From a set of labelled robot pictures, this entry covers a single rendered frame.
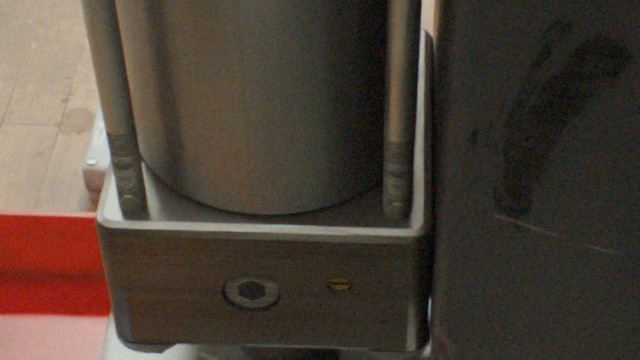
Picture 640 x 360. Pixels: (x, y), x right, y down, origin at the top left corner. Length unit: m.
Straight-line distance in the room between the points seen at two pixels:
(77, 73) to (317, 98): 0.68
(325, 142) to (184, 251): 0.05
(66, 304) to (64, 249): 0.03
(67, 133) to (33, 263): 0.14
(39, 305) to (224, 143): 0.51
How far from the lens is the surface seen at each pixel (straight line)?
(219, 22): 0.30
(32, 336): 0.81
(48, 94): 0.97
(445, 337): 0.34
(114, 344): 0.44
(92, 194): 0.88
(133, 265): 0.35
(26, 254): 0.83
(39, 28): 1.03
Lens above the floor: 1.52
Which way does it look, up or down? 45 degrees down
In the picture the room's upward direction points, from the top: 1 degrees counter-clockwise
